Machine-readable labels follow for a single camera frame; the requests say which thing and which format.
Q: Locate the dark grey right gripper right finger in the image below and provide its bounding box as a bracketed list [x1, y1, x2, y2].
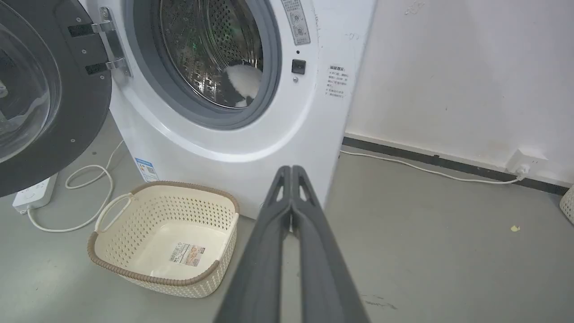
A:
[291, 166, 369, 323]

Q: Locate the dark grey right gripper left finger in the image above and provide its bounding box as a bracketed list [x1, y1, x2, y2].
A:
[214, 166, 293, 323]

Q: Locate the white front-load washing machine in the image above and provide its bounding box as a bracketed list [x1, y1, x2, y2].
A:
[81, 0, 378, 220]

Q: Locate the dark round washing machine door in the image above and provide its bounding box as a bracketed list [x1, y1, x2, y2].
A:
[0, 0, 131, 198]

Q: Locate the cream perforated laundry basket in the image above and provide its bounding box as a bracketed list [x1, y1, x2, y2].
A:
[87, 181, 240, 298]

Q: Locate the white cloth in drum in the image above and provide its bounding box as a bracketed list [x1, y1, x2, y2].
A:
[222, 64, 263, 108]

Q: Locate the white power strip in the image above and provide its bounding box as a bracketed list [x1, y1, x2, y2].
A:
[12, 174, 59, 214]

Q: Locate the cream basket with holes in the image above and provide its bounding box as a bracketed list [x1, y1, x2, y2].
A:
[559, 185, 574, 225]

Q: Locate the white cable along wall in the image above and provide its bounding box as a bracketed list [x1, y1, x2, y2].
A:
[340, 150, 521, 185]

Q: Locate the white power strip cable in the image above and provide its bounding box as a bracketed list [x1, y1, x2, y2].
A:
[27, 140, 125, 233]

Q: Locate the white wall socket plug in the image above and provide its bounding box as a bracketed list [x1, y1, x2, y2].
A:
[507, 149, 548, 177]

